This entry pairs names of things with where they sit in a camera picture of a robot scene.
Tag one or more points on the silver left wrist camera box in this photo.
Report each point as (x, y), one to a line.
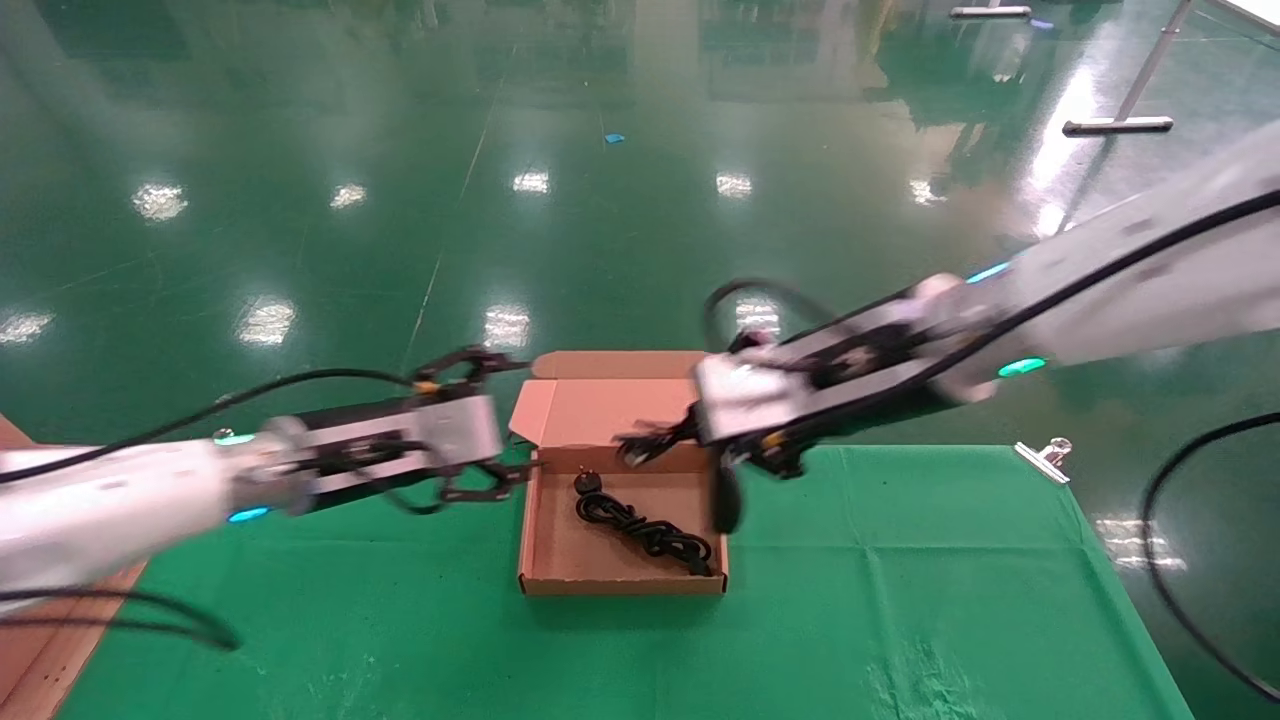
(460, 430)

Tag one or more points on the silver binder clip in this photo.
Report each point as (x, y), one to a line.
(1040, 462)

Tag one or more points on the open brown cardboard box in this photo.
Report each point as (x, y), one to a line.
(560, 550)

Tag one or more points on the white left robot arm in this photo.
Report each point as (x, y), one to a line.
(100, 510)

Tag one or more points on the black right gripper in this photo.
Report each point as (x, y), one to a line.
(780, 450)

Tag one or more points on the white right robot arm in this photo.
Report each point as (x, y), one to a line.
(1150, 290)

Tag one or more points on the white table top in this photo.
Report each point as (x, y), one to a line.
(1265, 8)

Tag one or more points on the large cardboard box at left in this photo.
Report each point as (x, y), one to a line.
(70, 675)

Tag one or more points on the green table cloth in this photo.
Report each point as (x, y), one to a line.
(850, 600)

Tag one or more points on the grey metal table leg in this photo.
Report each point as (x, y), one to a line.
(990, 12)
(1115, 126)

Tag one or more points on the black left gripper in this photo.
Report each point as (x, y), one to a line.
(465, 473)

